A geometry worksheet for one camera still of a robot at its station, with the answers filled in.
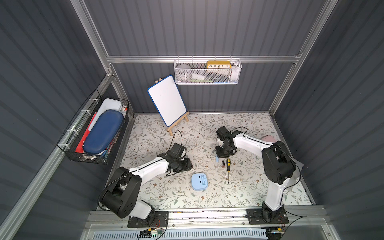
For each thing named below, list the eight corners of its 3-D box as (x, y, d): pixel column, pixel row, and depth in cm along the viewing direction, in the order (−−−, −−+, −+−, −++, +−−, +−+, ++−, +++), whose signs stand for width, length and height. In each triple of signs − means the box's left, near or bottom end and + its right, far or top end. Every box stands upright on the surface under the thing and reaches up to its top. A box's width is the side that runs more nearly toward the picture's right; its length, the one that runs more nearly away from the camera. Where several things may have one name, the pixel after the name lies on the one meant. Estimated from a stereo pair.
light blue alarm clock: (191, 190, 85) (191, 188, 81) (191, 175, 90) (191, 173, 87) (207, 190, 85) (208, 188, 81) (207, 175, 90) (207, 173, 87)
